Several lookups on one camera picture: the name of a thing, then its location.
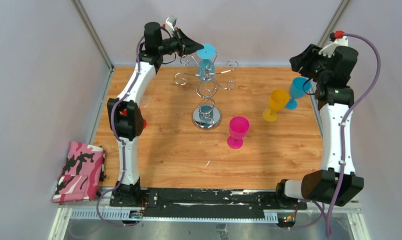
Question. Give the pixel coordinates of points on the blue wine glass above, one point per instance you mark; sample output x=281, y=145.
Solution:
x=298, y=89
x=206, y=56

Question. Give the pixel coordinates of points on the chrome wine glass rack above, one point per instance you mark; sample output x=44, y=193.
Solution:
x=206, y=115

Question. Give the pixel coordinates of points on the pink wine glass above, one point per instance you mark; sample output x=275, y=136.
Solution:
x=238, y=129

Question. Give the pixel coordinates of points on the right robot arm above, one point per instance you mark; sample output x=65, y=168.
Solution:
x=335, y=182

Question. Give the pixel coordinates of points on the pink camouflage cloth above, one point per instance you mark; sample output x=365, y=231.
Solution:
x=81, y=174

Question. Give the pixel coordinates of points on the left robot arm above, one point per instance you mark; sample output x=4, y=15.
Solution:
x=125, y=117

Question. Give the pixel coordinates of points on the clear wine glass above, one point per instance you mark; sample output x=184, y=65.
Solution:
x=145, y=101

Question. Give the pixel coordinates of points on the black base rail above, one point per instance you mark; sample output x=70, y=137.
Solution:
x=196, y=205

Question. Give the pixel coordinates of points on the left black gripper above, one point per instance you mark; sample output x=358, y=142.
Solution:
x=184, y=45

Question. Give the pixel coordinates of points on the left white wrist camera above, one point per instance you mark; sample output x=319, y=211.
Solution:
x=170, y=24

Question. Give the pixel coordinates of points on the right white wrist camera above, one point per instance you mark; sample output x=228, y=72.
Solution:
x=328, y=50

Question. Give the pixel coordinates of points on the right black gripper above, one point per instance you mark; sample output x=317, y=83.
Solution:
x=305, y=58

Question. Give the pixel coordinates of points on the red wine glass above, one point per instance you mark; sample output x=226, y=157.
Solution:
x=124, y=112

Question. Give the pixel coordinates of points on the yellow wine glass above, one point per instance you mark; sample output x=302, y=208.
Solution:
x=276, y=102

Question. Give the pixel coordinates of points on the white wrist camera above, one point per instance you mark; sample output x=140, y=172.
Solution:
x=328, y=50
x=170, y=24

